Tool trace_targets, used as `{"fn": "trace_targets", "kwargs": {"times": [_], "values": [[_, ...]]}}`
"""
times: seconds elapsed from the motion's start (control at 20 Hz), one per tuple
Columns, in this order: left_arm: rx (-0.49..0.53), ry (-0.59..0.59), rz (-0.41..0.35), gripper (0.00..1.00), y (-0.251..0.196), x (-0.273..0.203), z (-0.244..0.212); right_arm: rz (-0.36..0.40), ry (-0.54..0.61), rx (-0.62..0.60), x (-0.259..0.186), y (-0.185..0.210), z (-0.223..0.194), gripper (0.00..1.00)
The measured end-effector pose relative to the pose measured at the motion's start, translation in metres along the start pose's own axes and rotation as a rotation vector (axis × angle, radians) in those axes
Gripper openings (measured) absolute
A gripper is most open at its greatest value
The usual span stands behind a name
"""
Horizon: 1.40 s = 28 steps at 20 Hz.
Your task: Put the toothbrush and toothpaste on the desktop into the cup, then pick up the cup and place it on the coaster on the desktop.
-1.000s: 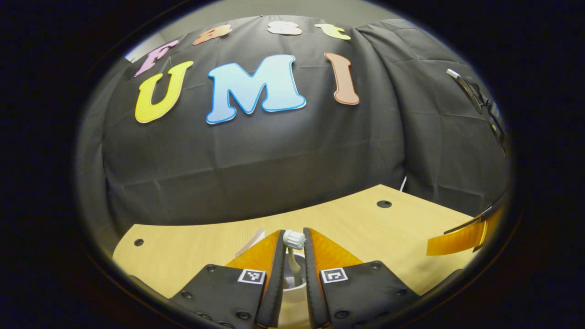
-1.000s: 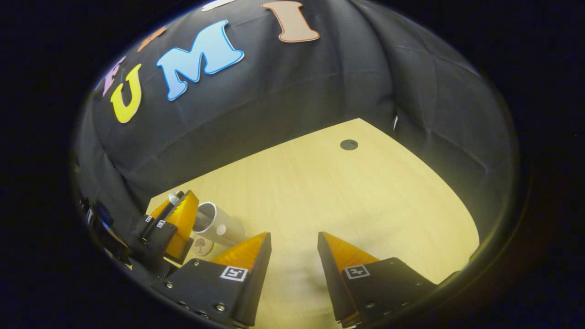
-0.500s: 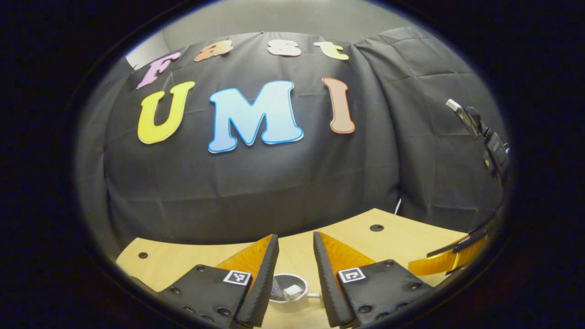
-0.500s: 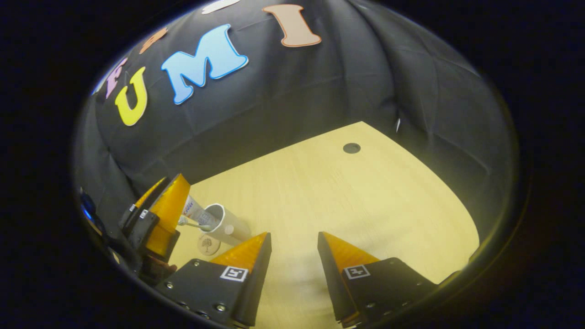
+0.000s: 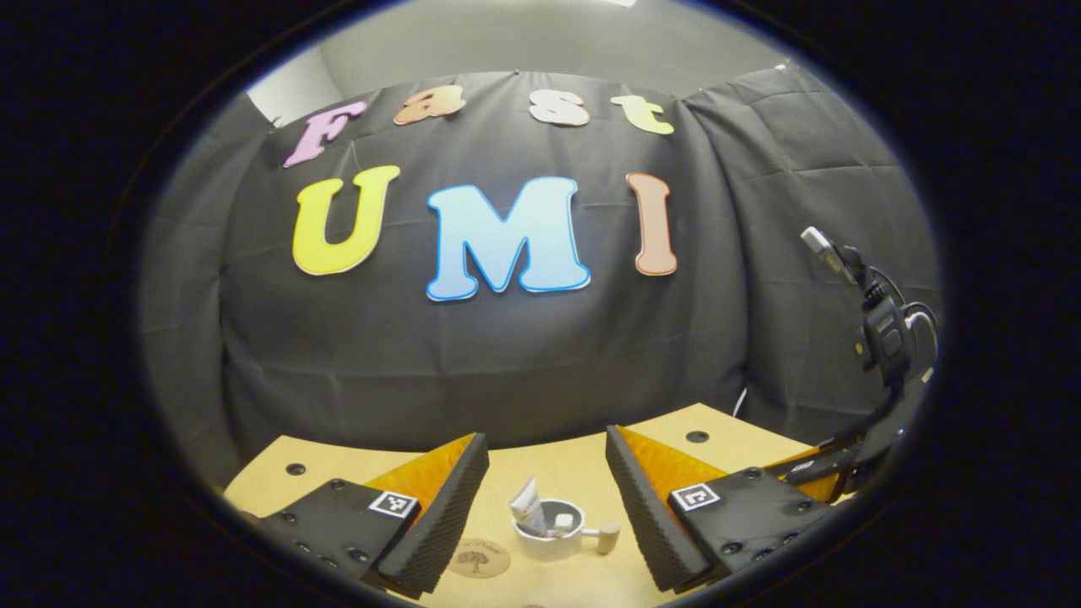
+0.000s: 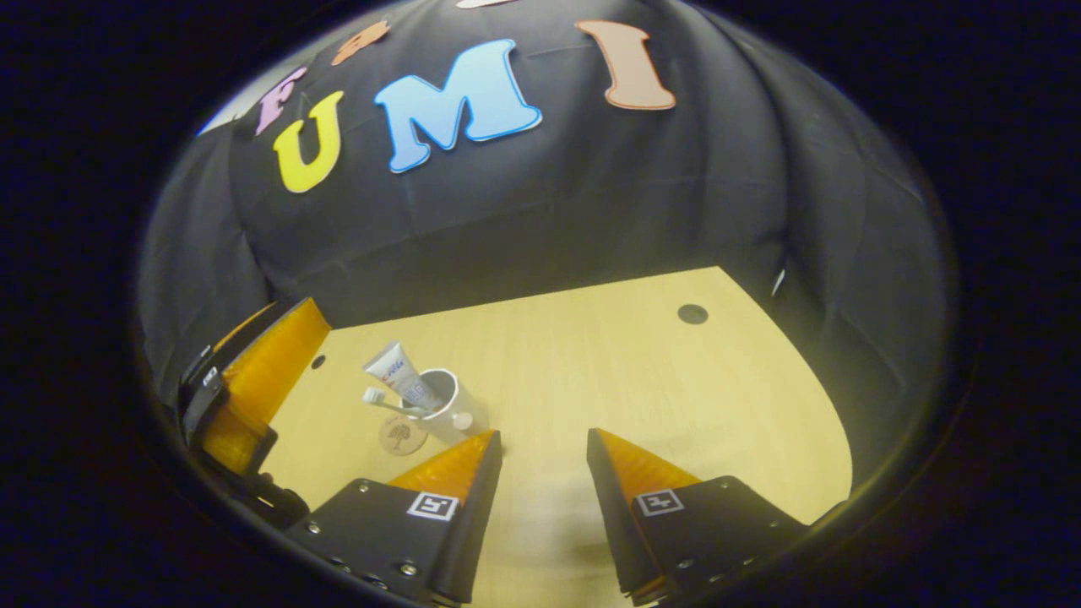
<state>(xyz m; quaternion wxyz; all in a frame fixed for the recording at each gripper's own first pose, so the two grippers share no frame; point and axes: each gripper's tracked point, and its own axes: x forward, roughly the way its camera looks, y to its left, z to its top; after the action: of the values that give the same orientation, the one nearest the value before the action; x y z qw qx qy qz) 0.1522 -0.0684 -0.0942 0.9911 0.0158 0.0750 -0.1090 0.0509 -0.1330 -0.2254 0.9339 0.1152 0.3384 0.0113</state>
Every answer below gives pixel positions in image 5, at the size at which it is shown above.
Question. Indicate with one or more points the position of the black backdrop cloth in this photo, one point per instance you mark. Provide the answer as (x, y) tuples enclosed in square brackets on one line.
[(507, 363)]

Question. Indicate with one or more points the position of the wooden desktop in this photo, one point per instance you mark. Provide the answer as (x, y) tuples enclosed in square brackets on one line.
[(549, 469)]

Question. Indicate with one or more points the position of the white toothpaste tube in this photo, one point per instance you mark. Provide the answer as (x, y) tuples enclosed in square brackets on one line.
[(527, 507)]

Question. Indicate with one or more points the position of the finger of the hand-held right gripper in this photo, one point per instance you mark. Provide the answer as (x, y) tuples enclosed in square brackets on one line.
[(811, 469)]

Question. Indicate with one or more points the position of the white cup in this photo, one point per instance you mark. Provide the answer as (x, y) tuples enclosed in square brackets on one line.
[(553, 545)]

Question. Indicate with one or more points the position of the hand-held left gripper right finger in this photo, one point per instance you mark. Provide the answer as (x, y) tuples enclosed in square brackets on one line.
[(646, 515)]

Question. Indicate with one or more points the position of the round brown coaster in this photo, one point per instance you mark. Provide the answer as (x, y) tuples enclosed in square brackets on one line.
[(479, 559)]

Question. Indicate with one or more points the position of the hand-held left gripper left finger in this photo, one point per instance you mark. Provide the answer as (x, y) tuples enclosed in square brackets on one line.
[(439, 523)]

